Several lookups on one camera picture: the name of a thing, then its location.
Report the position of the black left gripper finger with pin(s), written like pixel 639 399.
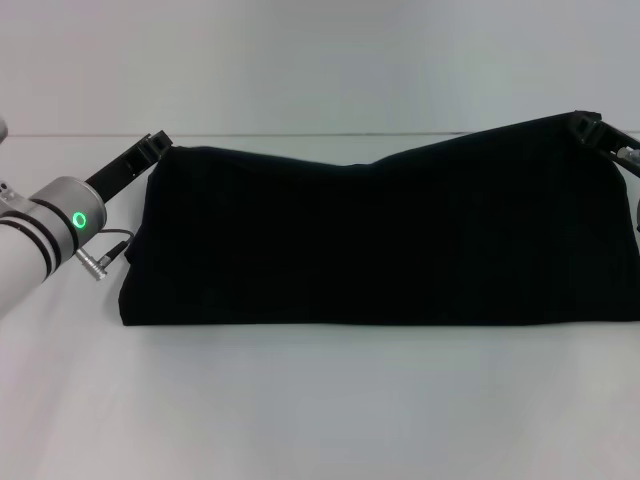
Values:
pixel 160 142

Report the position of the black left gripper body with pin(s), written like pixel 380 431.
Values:
pixel 117 172

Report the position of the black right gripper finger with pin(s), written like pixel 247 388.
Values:
pixel 586 127

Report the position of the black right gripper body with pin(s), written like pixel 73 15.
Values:
pixel 617 145

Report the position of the black shirt with FREE print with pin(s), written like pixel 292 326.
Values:
pixel 375 240

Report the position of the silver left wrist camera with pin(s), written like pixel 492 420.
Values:
pixel 9 192

